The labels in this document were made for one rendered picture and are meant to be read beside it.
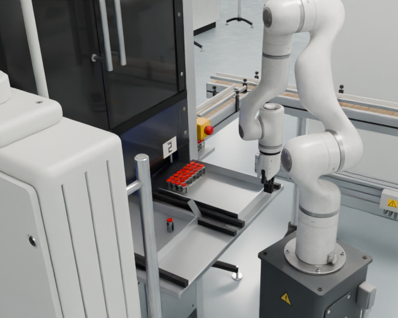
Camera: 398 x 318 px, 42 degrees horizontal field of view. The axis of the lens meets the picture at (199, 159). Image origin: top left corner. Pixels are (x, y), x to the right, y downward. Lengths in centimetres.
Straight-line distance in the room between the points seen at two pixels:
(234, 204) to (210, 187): 15
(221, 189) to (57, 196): 123
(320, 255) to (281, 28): 68
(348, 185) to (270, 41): 133
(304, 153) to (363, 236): 194
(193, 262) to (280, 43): 72
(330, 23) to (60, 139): 87
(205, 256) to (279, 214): 181
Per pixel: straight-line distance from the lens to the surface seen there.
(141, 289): 210
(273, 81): 165
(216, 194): 191
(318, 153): 141
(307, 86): 143
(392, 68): 311
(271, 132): 174
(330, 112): 144
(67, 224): 80
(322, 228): 154
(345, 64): 318
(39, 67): 133
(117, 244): 91
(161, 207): 182
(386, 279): 301
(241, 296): 278
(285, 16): 141
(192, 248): 166
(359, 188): 276
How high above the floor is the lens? 189
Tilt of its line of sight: 28 degrees down
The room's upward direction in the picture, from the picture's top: 2 degrees counter-clockwise
